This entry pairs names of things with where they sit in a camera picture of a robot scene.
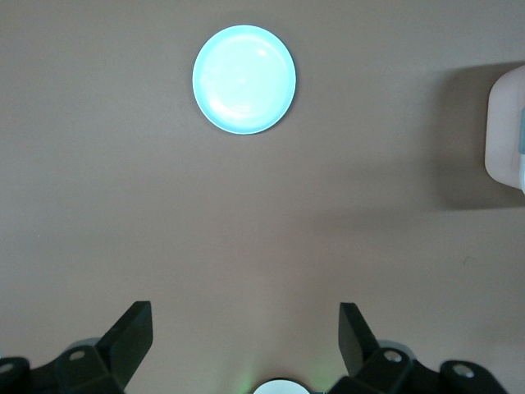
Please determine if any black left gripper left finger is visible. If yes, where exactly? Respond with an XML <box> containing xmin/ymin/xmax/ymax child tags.
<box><xmin>0</xmin><ymin>301</ymin><xmax>154</xmax><ymax>394</ymax></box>

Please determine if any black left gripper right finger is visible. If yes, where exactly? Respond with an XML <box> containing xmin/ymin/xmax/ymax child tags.
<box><xmin>330</xmin><ymin>302</ymin><xmax>505</xmax><ymax>394</ymax></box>

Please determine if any blue round plate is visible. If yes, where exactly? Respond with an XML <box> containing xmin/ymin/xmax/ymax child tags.
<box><xmin>191</xmin><ymin>24</ymin><xmax>297</xmax><ymax>135</ymax></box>

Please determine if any white lidded storage box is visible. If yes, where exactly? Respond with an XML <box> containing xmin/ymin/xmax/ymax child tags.
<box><xmin>483</xmin><ymin>65</ymin><xmax>525</xmax><ymax>195</ymax></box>

